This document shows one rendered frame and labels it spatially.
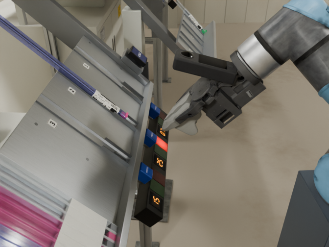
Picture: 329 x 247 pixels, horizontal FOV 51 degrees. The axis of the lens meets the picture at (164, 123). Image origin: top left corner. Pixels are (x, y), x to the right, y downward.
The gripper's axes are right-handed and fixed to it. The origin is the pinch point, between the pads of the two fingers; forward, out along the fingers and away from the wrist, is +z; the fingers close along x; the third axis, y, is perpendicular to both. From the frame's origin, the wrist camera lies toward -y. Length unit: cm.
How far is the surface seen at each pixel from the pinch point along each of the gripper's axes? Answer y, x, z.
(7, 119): -23.7, 16.9, 37.9
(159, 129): 3.7, 7.8, 6.1
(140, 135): -3.2, -4.7, 2.9
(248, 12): 96, 310, -4
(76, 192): -10.7, -23.7, 5.1
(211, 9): 65, 306, 20
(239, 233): 71, 33, 34
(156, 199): 4.7, -13.8, 6.1
